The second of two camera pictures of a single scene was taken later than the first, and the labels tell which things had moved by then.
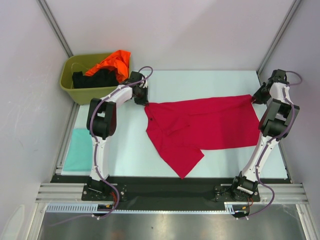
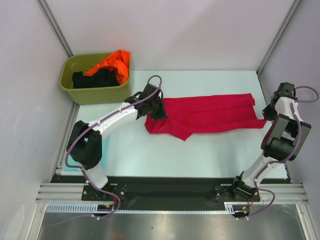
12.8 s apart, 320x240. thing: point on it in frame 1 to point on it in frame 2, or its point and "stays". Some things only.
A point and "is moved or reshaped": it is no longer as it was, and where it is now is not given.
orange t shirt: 119,61 stays
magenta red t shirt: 182,129 is moved or reshaped
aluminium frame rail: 60,193 stays
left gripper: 144,101 to 161,115
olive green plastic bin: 83,63 stays
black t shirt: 103,77 stays
